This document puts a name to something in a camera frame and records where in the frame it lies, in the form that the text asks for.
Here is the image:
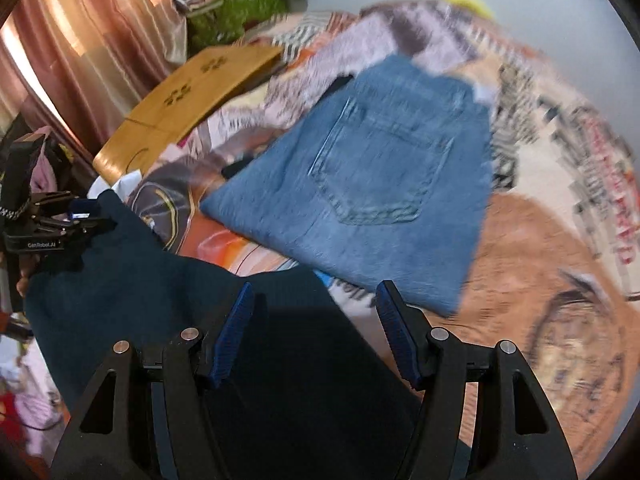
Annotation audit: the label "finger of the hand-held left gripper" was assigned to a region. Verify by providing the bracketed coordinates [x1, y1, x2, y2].
[30, 214, 118, 237]
[30, 191, 98, 218]

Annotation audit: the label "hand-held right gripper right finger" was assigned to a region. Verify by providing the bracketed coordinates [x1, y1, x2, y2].
[375, 280, 578, 480]

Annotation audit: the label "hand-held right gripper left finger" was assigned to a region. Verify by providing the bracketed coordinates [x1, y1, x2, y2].
[50, 282, 256, 480]

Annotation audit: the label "dark teal pants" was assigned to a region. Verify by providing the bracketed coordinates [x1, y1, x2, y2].
[22, 192, 473, 480]

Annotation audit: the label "newspaper print blanket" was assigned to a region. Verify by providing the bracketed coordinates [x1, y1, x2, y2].
[90, 0, 636, 466]

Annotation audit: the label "pink striped curtain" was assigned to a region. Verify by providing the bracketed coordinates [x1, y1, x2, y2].
[0, 0, 188, 161]

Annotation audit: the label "small wooden table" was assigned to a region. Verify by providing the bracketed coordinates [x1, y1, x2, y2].
[92, 45, 286, 186]

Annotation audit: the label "blue denim jeans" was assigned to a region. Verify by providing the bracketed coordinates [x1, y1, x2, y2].
[200, 55, 496, 318]

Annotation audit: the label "pile of mixed clothes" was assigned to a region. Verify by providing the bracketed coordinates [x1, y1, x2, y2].
[0, 310, 71, 458]

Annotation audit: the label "green patterned bag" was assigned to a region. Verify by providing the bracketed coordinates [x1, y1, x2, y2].
[187, 0, 292, 52]

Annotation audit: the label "yellow plastic object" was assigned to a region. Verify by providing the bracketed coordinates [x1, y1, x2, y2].
[445, 0, 493, 17]

